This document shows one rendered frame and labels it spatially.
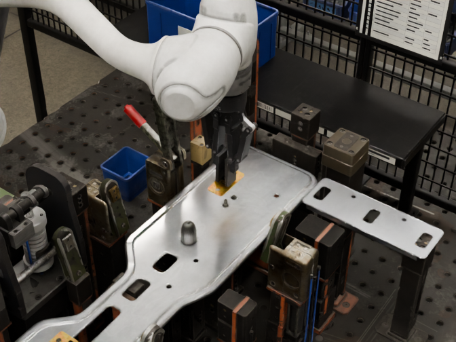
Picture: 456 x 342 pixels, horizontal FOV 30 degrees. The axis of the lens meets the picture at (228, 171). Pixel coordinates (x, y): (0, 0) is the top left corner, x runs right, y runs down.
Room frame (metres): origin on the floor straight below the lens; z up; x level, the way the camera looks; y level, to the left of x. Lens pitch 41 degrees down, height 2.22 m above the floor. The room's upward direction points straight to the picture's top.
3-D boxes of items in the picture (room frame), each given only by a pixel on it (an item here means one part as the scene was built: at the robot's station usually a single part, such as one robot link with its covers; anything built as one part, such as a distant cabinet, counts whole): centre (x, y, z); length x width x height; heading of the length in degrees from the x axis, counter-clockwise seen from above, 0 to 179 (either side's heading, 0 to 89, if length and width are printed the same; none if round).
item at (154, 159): (1.42, 0.14, 0.88); 0.07 x 0.06 x 0.35; 54
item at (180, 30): (1.88, 0.05, 1.10); 0.30 x 0.17 x 0.13; 53
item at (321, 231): (1.27, -0.19, 0.84); 0.11 x 0.10 x 0.28; 54
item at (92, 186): (1.29, 0.26, 0.88); 0.11 x 0.09 x 0.37; 54
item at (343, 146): (1.47, -0.26, 0.88); 0.08 x 0.08 x 0.36; 54
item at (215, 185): (1.32, 0.00, 1.07); 0.08 x 0.04 x 0.01; 144
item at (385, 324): (1.22, -0.39, 0.84); 0.11 x 0.06 x 0.29; 54
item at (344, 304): (1.33, -0.25, 0.84); 0.11 x 0.06 x 0.29; 54
